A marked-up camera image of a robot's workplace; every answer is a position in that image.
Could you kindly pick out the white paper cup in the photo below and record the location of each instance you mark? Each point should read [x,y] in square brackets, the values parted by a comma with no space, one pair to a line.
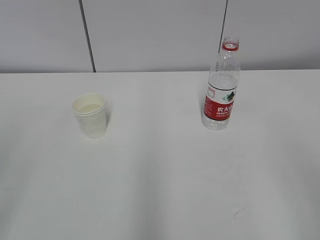
[91,114]

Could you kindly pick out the clear water bottle red label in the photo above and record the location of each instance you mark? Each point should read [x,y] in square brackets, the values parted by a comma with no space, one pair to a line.
[223,80]

